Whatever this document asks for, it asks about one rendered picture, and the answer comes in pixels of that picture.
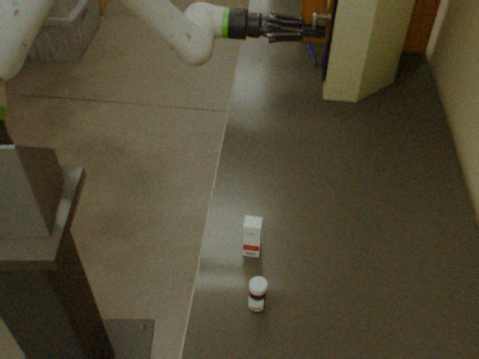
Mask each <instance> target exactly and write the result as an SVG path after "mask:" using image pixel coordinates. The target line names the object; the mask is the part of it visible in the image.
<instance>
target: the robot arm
mask: <svg viewBox="0 0 479 359"><path fill-rule="evenodd" d="M56 1H57V0H0V146H3V145H5V144H8V145H13V142H12V139H11V138H10V136H9V134H8V132H7V128H6V122H5V115H6V111H7V93H6V81H8V80H10V79H12V78H14V77H15V75H16V74H17V73H18V72H19V71H20V69H21V68H22V67H23V65H24V63H25V59H26V57H27V55H28V53H29V50H30V49H31V47H32V45H33V42H34V40H35V38H36V37H37V35H38V33H39V31H40V29H41V26H42V24H43V22H44V21H45V20H46V18H47V16H48V14H49V12H51V9H52V7H53V6H54V4H55V2H56ZM117 1H118V2H120V3H121V4H122V5H124V6H125V7H126V8H128V9H130V10H131V11H132V12H134V13H135V14H136V16H137V17H138V18H140V19H141V20H142V21H143V22H144V23H146V24H147V25H148V26H150V27H151V28H152V29H153V30H154V31H155V33H156V34H158V35H159V37H161V38H162V39H163V40H164V41H165V43H166V44H168V45H169V46H170V47H171V48H172V49H173V50H174V51H175V52H176V53H177V56H178V57H179V58H180V59H181V60H182V61H183V62H185V63H187V64H188V65H194V66H197V65H203V64H205V63H206V62H207V61H208V60H209V59H211V56H212V55H213V51H214V39H215V38H231V39H242V40H245V39H246V36H248V37H252V38H259V37H260V36H264V37H267V38H268V39H269V43H272V42H281V41H300V40H301V39H302V38H303V37H314V38H325V36H326V25H325V24H320V23H318V26H316V28H312V24H311V23H308V22H303V20H302V19H301V18H299V17H294V16H287V15H283V14H279V12H276V11H271V15H270V16H267V17H262V16H261V14H260V13H252V11H250V14H248V9H247V8H242V7H241V6H239V7H220V6H215V5H212V4H209V3H205V2H195V3H193V4H191V5H190V6H189V7H188V8H187V9H186V10H185V12H184V14H183V13H182V12H181V11H179V10H178V9H176V8H175V7H174V6H173V5H172V3H171V2H170V1H168V0H117ZM278 32H279V33H278Z"/></svg>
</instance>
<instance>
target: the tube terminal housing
mask: <svg viewBox="0 0 479 359"><path fill-rule="evenodd" d="M414 2H415V0H338V5H337V12H336V20H335V25H334V33H333V37H332V43H331V50H330V56H328V63H327V75H326V80H324V82H323V99H330V100H341V101H342V102H353V103H357V102H359V101H360V99H362V98H364V97H366V96H369V95H371V94H373V93H376V92H377V91H379V90H381V89H383V88H385V87H387V86H389V85H391V83H393V81H394V78H395V75H396V71H397V67H399V65H398V64H399V60H400V56H401V53H402V49H403V45H404V42H405V38H406V34H407V31H408V27H409V23H410V19H411V16H412V12H413V8H414Z"/></svg>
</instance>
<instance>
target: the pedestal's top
mask: <svg viewBox="0 0 479 359"><path fill-rule="evenodd" d="M59 166H60V169H61V172H62V176H63V183H62V187H61V192H60V195H59V199H58V204H57V209H56V212H55V216H54V221H53V225H52V229H51V236H50V237H19V238H0V270H58V268H59V265H60V263H61V259H62V260H63V255H64V252H65V247H66V243H67V240H68V237H69V233H70V229H71V226H72V223H73V220H74V216H75V213H76V210H77V206H78V203H79V200H80V194H81V191H82V187H84V183H85V181H86V178H87V176H86V171H85V168H84V165H59Z"/></svg>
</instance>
